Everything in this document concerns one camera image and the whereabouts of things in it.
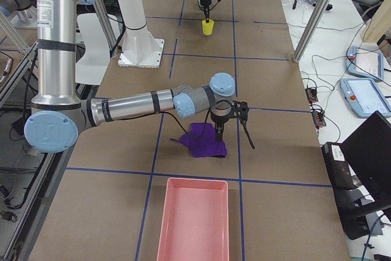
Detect near teach pendant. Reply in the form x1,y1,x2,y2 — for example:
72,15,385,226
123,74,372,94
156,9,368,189
340,78,390,118

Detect white chair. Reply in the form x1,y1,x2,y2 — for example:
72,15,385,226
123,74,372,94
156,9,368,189
76,13,111,86

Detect yellow plastic cup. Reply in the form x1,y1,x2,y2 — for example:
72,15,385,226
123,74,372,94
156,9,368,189
202,19,214,36

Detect far teach pendant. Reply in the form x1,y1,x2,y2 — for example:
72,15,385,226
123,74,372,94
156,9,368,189
346,46,384,81

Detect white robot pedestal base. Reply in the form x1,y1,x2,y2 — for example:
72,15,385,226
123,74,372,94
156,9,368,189
118,0,164,68

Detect pink plastic bin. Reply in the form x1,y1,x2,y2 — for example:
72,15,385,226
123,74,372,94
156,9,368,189
157,177,230,260

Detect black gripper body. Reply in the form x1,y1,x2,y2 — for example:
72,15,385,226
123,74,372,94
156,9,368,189
199,0,211,10
211,106,232,130

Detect black monitor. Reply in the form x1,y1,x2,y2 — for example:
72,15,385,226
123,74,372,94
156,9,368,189
321,111,390,240

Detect purple cloth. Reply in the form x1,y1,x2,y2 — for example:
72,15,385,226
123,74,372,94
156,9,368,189
170,122,227,158

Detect aluminium frame post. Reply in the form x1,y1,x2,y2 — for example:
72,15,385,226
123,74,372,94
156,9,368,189
292,0,330,63

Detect teach pendant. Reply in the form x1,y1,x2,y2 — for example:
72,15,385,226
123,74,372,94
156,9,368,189
340,78,390,118
346,46,384,81

